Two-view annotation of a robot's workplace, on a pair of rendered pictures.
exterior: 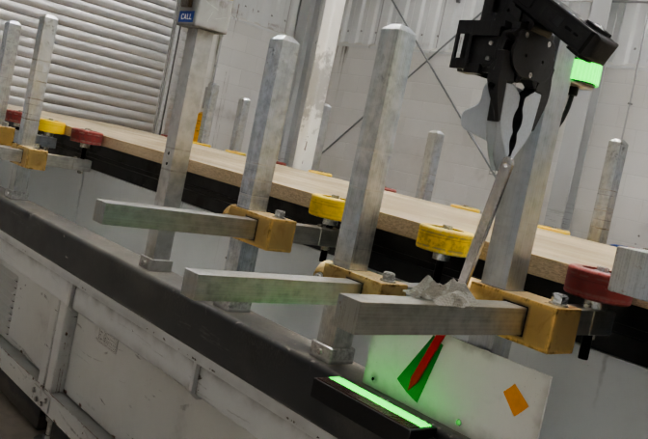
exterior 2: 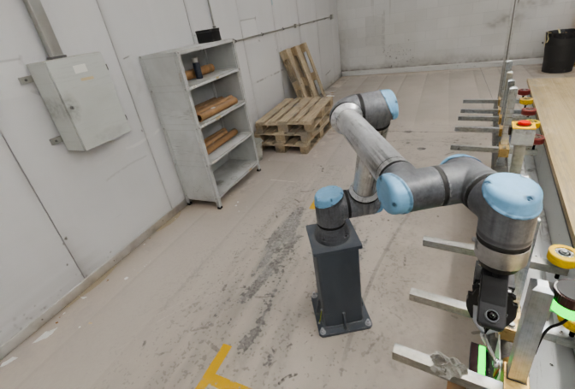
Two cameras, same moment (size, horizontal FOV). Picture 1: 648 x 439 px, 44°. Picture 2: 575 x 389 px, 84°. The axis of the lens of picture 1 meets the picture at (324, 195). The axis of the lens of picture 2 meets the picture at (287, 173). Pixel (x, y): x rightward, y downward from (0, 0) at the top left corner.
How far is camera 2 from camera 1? 0.95 m
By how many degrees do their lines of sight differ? 75
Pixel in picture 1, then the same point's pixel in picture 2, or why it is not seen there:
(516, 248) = (512, 366)
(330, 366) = (494, 338)
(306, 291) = (463, 312)
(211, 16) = (520, 139)
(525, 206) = (516, 352)
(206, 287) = (413, 297)
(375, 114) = not seen: hidden behind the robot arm
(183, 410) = not seen: hidden behind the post
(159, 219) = (447, 247)
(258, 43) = not seen: outside the picture
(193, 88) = (514, 169)
